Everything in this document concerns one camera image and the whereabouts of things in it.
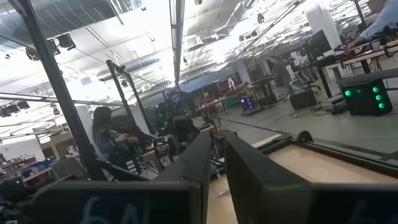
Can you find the green-lit black computer tower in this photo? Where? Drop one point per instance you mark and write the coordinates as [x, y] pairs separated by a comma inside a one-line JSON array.
[[363, 96]]

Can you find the black robot station frame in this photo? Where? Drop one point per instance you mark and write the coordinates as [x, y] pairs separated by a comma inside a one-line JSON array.
[[124, 93]]

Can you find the black monitor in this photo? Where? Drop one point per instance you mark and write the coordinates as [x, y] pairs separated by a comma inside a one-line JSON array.
[[319, 43]]

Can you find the black aluminium table frame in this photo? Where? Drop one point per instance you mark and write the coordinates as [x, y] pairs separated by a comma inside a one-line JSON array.
[[342, 155]]

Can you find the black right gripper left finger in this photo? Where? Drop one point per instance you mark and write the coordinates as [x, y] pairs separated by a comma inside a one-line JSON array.
[[124, 202]]

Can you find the wooden workbench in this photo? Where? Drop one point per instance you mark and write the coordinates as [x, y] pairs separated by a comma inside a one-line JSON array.
[[357, 59]]

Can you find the person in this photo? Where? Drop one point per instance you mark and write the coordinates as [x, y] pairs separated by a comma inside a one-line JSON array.
[[382, 21], [280, 71], [105, 140]]

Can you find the black box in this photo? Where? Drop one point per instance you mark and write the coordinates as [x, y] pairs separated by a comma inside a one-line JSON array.
[[302, 99]]

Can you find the silver fork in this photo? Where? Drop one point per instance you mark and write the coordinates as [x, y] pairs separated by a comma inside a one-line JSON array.
[[224, 193]]

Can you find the black rig frame post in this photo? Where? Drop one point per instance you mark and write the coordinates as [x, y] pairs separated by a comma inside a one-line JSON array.
[[59, 87]]

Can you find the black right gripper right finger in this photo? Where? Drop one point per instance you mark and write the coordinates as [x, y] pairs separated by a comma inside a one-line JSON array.
[[267, 193]]

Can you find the purple-lit computer tower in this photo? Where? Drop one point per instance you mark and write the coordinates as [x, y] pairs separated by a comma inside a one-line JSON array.
[[247, 103]]

